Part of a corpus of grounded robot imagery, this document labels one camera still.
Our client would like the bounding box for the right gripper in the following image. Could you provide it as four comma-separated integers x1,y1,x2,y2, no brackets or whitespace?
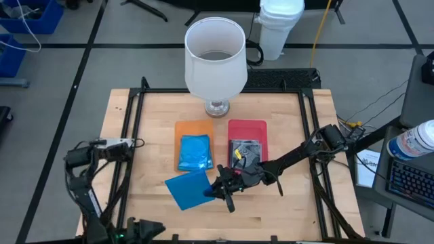
203,164,269,214

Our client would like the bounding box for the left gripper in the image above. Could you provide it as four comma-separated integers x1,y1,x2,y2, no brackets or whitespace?
125,216,167,244

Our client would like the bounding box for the blue jewel case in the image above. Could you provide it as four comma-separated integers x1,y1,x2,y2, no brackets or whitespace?
178,134,214,169
164,168,217,211

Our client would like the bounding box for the clear jewel case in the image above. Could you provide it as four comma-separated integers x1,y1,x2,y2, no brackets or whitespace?
231,140,263,169
229,139,263,169

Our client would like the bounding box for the pink plastic bin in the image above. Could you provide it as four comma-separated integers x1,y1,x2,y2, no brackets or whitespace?
226,119,269,170

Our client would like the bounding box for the orange plastic bin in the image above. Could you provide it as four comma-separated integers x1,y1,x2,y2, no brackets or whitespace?
174,119,216,173

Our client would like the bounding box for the white shade table lamp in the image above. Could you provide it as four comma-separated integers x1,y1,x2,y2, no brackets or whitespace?
184,16,248,119

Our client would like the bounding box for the black perforated panel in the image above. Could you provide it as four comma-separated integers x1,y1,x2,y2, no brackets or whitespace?
245,67,321,91

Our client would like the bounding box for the white paper sheet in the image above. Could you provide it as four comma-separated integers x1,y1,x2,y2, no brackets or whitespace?
355,149,382,188

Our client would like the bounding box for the dark grey desk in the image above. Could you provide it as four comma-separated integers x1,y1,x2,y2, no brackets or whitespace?
372,125,434,238

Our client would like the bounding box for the white trash bin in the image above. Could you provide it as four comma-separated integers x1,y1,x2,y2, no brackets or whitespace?
253,0,305,62

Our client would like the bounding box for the black floor object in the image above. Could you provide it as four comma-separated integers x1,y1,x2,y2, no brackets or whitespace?
0,106,14,131

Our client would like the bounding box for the black keyboard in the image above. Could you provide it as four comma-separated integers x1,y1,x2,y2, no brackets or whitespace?
388,159,434,208

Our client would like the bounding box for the white wipes canister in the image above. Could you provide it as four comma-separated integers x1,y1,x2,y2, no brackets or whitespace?
386,119,434,161

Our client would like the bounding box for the black light stand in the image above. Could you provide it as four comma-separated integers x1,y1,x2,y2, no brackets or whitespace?
120,0,169,23

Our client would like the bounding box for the grey metal bar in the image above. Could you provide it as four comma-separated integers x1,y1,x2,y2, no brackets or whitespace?
0,77,30,89

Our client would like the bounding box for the grey side table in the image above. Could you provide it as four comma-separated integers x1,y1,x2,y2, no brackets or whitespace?
399,54,434,128

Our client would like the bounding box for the blue storage crate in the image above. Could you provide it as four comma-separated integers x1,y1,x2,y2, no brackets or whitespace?
0,0,64,35
0,33,27,78

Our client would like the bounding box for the black device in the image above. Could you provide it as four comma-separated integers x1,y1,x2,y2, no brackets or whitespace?
421,50,434,85

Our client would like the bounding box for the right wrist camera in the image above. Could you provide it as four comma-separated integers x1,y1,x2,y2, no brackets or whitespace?
218,165,245,181

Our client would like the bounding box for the black camera cable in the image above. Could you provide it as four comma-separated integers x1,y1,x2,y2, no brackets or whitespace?
266,168,285,197

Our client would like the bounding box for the black table frame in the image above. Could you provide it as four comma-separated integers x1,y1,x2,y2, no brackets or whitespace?
81,77,366,244

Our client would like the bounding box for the black coiled floor cable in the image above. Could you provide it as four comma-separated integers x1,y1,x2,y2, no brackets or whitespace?
245,13,265,67

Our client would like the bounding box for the coloured wire bundle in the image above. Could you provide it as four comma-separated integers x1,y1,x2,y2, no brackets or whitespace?
338,117,366,129

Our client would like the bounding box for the thin black floor cable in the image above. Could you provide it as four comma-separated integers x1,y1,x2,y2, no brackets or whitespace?
368,91,407,123
338,79,410,123

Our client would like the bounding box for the yellow hanging cable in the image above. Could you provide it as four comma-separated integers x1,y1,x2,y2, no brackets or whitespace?
309,0,333,68

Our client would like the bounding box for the white loose cable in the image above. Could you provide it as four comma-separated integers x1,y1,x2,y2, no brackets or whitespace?
0,0,42,54

